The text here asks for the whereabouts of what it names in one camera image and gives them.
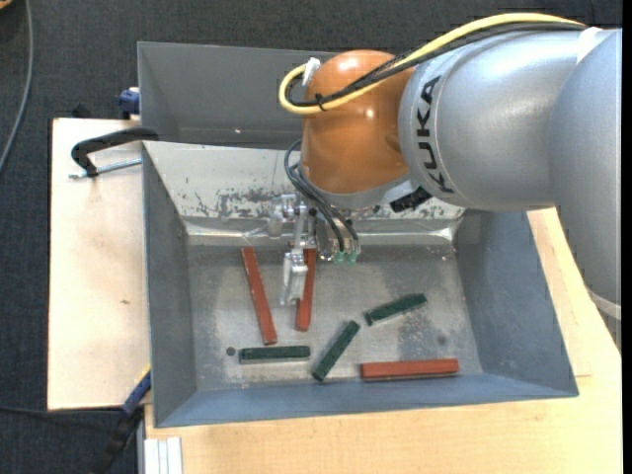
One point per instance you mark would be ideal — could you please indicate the black cylinder on white bracket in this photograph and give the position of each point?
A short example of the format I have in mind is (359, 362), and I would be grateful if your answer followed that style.
(410, 199)

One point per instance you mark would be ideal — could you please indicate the red-brown flat block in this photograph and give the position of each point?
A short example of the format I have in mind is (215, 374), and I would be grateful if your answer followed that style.
(307, 304)
(259, 296)
(410, 369)

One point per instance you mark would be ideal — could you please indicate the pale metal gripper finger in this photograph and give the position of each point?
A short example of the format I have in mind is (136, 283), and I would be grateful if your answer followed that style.
(287, 279)
(300, 279)

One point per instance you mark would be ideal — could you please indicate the dark green flat block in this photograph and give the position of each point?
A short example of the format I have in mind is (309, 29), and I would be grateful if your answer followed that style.
(337, 350)
(395, 308)
(274, 354)

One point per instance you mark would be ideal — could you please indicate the grey metal bin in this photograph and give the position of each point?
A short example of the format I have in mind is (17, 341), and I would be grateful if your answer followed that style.
(513, 304)

